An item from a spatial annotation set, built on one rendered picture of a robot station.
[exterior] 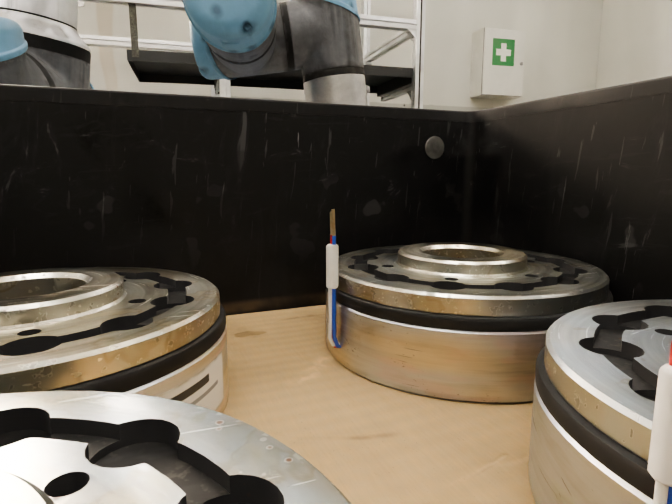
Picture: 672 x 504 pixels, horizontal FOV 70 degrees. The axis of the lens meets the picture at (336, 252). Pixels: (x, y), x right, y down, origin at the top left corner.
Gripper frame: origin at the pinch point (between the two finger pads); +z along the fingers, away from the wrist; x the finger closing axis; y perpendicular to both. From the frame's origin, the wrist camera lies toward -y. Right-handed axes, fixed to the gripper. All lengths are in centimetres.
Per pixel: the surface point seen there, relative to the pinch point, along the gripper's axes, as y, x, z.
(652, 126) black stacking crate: 46.4, -1.2, -15.1
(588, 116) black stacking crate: 43.7, -1.4, -15.7
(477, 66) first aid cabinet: -222, 159, -58
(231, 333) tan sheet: 40.9, -17.0, -8.8
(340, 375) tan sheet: 46.1, -13.8, -8.4
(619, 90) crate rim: 45.0, -1.2, -16.5
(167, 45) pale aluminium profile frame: -203, -24, -79
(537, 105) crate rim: 40.9, -1.7, -16.6
